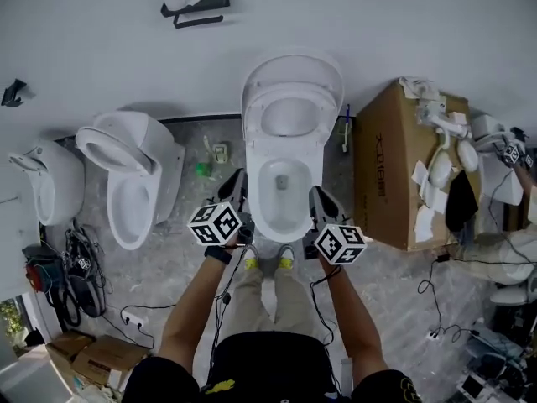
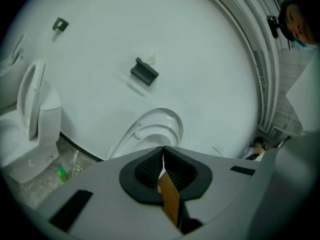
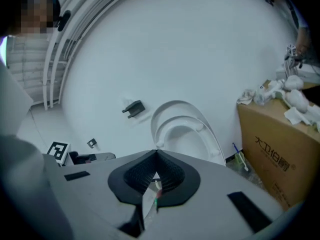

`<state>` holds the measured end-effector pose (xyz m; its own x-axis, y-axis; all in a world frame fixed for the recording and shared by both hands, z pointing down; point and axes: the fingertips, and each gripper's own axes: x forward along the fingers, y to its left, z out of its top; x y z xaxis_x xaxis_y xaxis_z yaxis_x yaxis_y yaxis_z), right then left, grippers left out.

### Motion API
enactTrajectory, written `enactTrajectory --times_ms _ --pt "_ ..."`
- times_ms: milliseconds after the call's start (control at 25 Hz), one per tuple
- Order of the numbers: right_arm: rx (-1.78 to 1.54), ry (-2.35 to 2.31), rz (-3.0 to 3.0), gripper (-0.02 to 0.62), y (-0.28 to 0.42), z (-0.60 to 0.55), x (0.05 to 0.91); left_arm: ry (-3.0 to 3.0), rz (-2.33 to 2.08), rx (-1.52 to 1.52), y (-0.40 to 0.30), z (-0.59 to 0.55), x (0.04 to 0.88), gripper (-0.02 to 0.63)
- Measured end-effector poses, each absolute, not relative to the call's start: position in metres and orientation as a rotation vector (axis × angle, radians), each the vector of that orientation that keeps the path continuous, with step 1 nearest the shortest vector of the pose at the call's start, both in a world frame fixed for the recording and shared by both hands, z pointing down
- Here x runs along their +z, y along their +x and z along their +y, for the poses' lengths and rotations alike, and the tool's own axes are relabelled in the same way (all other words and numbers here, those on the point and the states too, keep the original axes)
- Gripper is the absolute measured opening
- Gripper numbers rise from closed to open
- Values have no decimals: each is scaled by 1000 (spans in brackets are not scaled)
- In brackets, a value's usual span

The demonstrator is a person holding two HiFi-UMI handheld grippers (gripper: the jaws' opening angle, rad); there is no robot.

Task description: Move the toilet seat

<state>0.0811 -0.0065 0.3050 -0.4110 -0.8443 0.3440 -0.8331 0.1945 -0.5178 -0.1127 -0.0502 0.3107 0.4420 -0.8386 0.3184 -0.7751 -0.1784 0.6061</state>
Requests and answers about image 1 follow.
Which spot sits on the black power adapter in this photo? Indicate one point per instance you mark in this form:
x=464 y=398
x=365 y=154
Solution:
x=442 y=258

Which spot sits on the small black wall bracket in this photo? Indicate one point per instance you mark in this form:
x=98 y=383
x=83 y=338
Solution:
x=14 y=92

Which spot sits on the glass window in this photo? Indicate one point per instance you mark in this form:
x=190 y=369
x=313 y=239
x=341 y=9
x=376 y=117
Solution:
x=10 y=317

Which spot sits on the white glossy fixture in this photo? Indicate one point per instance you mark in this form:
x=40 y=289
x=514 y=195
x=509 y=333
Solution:
x=29 y=384

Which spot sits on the black cloth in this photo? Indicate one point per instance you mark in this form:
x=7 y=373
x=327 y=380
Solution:
x=461 y=202

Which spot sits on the red and black power tool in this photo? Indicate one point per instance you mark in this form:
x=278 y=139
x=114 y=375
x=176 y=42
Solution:
x=35 y=275

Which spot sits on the large brown cardboard box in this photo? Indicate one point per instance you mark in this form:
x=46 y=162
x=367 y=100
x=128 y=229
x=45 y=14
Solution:
x=386 y=162

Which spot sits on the clutter of electronic equipment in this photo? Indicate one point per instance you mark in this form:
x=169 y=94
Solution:
x=499 y=363

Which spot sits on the white oval plastic pod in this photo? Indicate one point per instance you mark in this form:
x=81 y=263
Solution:
x=440 y=170
x=467 y=155

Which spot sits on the green plastic bottle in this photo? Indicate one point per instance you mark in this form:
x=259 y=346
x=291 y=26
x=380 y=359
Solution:
x=204 y=170

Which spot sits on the beige brush holder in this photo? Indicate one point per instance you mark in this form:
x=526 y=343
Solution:
x=221 y=153

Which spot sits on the person's left shoe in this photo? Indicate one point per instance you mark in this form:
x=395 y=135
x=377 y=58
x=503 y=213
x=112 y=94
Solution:
x=251 y=263

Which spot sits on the small brown cardboard box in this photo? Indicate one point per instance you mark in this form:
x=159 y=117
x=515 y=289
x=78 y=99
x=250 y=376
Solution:
x=69 y=344

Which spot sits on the person's right shoe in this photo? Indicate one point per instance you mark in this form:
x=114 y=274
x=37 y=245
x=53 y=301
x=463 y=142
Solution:
x=286 y=262

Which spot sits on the person's right forearm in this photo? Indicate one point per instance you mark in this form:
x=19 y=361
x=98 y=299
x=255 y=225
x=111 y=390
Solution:
x=352 y=321

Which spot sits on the white egg-shaped toilet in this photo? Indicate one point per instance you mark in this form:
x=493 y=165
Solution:
x=67 y=183

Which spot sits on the white pipe fitting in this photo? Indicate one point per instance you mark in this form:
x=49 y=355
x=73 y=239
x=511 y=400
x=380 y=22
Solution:
x=440 y=120

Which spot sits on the pile of white rags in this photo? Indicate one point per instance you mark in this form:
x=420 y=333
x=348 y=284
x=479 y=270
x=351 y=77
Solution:
x=96 y=393

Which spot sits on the black wristwatch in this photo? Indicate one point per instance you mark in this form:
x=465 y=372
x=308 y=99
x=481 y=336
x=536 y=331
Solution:
x=218 y=254

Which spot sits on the person's dark shirt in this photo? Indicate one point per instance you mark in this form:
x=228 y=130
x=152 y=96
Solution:
x=268 y=363

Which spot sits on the white tall-backed toilet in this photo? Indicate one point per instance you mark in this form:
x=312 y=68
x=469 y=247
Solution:
x=163 y=162

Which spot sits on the person's left forearm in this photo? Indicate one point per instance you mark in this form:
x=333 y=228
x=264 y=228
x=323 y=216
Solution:
x=197 y=305

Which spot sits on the person's shoe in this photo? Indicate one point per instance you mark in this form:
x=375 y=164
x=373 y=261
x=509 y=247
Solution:
x=286 y=262
x=251 y=263

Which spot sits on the person's beige trousers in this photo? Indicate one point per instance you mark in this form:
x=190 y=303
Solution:
x=293 y=305

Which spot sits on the idle grey hand-held gripper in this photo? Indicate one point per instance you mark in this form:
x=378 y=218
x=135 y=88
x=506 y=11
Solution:
x=84 y=264

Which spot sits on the crumpled white plastic wrap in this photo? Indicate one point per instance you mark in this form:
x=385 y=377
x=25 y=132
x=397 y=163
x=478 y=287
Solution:
x=419 y=87

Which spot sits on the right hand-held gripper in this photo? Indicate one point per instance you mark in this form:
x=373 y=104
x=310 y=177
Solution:
x=340 y=244

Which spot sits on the small white power socket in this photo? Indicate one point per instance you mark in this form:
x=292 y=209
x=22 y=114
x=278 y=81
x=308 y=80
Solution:
x=435 y=336

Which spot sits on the white paper sheets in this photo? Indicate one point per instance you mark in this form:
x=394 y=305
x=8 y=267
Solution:
x=423 y=225

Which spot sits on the white toilet lid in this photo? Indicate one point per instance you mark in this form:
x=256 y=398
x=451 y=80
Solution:
x=293 y=67

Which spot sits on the white power strip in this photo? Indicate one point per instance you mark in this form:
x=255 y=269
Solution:
x=134 y=319

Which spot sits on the labelled brown cardboard box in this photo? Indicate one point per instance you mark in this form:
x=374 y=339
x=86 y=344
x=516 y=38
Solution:
x=109 y=357

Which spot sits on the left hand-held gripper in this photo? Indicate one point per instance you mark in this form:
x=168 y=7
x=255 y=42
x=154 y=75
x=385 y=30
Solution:
x=216 y=225

